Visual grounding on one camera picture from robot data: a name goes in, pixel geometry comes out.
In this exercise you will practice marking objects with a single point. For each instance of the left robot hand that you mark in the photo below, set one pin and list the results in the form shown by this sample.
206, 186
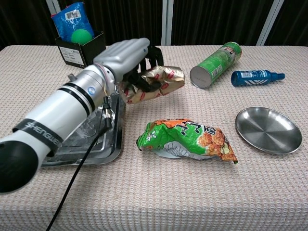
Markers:
122, 55

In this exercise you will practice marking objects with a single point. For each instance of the gold red snack package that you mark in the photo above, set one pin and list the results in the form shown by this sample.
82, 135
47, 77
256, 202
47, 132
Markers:
173, 79

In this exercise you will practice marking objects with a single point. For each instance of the green orange snack bag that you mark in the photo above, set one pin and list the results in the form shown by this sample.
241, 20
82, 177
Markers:
187, 137

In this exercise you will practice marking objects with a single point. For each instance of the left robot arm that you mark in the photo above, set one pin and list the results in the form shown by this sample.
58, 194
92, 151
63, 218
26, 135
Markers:
53, 113

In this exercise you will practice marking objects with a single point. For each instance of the green ball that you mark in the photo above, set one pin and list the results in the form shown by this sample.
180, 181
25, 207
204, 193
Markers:
81, 37

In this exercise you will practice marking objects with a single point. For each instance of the black open box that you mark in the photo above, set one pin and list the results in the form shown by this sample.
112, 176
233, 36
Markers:
72, 54

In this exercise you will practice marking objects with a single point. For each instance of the blue plastic package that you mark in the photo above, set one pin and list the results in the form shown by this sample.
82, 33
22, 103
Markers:
67, 24

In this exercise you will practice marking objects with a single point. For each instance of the rectangular steel tray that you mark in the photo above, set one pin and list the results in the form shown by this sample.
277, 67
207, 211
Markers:
113, 144

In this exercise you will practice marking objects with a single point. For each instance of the green chip canister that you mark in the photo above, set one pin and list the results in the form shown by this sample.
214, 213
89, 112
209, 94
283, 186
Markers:
214, 65

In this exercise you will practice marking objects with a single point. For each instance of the dark curtain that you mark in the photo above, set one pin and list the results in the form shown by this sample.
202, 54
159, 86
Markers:
216, 19

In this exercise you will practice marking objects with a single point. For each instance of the blue spray bottle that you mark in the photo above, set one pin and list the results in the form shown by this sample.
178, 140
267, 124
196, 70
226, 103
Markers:
252, 78

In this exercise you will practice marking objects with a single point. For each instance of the beige woven tablecloth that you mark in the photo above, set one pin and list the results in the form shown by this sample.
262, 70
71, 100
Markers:
168, 192

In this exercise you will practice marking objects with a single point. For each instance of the round steel plate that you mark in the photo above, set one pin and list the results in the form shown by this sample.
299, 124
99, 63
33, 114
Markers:
268, 130

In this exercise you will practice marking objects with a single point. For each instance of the upright white post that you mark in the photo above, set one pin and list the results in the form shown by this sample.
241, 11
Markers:
167, 21

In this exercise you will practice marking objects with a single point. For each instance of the thin slanted white post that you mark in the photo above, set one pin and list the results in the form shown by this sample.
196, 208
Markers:
53, 6

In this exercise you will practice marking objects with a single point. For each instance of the wide slanted white post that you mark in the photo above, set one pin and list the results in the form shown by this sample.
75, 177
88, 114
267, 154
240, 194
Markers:
269, 24

